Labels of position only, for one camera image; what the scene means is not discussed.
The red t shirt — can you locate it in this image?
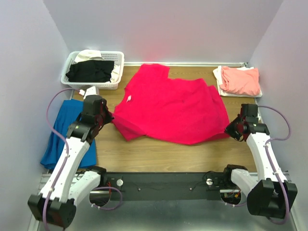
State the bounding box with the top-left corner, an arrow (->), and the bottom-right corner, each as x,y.
113,64 -> 229,145

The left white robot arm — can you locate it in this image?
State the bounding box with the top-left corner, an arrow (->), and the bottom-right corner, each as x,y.
27,94 -> 113,230

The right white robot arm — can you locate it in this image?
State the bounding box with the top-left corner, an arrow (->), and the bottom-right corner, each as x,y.
221,104 -> 298,225

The blue pleated cloth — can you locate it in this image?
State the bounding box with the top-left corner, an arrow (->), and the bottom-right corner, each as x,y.
40,99 -> 97,169

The black t shirt in basket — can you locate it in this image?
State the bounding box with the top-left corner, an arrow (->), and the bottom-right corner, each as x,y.
66,60 -> 115,83

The pink folded t shirt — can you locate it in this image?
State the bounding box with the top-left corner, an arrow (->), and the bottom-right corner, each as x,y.
220,66 -> 261,96

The white plastic laundry basket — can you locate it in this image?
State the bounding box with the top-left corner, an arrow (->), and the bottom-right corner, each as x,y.
60,50 -> 125,90

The cream t shirt in basket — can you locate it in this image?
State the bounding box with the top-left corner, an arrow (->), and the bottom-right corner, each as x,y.
74,50 -> 120,83

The white folded t shirt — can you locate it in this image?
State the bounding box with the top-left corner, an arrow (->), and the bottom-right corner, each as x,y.
213,65 -> 262,98

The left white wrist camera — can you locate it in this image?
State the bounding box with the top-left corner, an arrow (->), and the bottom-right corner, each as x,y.
79,86 -> 99,99

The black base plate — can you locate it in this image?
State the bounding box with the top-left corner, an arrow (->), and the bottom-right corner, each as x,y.
89,171 -> 248,202

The aluminium rail frame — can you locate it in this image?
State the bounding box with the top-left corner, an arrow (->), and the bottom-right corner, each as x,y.
26,171 -> 299,231

